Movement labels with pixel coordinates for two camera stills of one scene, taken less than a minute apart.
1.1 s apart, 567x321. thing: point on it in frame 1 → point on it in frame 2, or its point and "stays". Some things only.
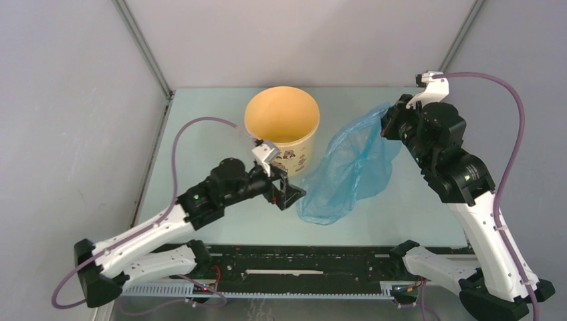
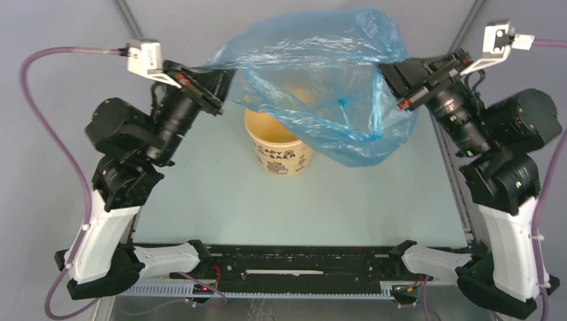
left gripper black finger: [277, 174] → [216, 82]
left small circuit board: [201, 289] stays
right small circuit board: [404, 290] stays
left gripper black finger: [287, 195] → [211, 105]
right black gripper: [393, 114] → [406, 78]
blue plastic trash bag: [356, 164] → [319, 74]
